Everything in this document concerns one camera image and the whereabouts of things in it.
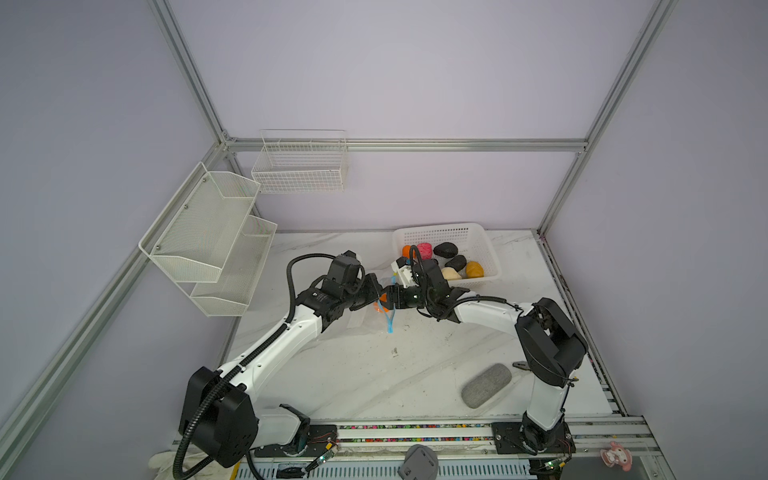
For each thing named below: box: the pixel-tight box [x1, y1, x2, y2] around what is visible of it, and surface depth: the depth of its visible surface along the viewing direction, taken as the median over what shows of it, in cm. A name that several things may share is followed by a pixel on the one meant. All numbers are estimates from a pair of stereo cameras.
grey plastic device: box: [397, 444, 439, 480], surface depth 71 cm
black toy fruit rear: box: [433, 242, 459, 259], surface depth 113 cm
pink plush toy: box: [600, 441, 633, 472], surface depth 71 cm
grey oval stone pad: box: [461, 363, 512, 409], surface depth 81 cm
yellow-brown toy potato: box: [466, 261, 485, 278], surface depth 106 cm
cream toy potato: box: [441, 267, 462, 280], surface depth 102 cm
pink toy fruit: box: [418, 242, 433, 260], surface depth 112 cm
